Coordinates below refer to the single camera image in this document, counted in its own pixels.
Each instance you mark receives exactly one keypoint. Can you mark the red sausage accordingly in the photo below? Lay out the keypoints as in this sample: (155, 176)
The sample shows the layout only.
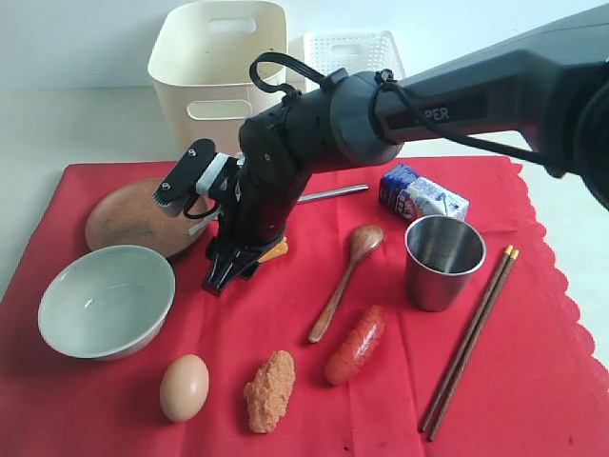
(357, 348)

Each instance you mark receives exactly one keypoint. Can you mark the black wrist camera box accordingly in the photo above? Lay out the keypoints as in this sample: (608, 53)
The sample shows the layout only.
(177, 193)

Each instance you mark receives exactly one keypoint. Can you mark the brown wooden plate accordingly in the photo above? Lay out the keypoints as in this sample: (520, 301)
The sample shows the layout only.
(130, 216)

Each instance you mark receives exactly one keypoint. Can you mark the blue white milk carton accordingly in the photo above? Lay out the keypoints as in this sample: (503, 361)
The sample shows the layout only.
(411, 196)

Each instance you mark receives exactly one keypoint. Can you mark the cream plastic tub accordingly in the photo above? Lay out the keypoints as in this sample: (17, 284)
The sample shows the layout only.
(200, 63)

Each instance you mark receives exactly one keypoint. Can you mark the brown egg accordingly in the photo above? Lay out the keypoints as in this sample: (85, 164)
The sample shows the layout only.
(184, 388)

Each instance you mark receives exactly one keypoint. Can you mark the yellow cheese wedge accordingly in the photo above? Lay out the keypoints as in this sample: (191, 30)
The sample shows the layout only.
(278, 250)

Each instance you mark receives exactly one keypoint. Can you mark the pale green ceramic bowl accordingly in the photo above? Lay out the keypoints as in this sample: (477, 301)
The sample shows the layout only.
(107, 304)

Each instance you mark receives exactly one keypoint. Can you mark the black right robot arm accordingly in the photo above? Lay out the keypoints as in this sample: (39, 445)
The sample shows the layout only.
(541, 97)

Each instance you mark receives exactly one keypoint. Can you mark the stainless steel cup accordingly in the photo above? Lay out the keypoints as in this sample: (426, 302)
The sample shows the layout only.
(442, 253)

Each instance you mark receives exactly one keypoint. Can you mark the red tablecloth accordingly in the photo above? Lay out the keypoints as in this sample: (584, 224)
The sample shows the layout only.
(531, 387)

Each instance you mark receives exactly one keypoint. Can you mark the stainless steel table knife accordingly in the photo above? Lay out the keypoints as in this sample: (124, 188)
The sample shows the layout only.
(332, 193)

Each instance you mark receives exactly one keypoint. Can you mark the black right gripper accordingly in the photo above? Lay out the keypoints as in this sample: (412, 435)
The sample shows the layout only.
(255, 200)

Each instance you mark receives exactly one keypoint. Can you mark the brown wooden spoon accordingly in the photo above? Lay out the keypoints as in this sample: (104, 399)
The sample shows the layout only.
(362, 241)

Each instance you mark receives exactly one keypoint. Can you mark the white perforated plastic basket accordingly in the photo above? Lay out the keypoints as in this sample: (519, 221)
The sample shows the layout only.
(354, 51)

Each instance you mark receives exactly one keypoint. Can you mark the right dark wooden chopstick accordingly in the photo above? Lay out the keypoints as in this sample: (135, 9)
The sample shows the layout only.
(441, 411)

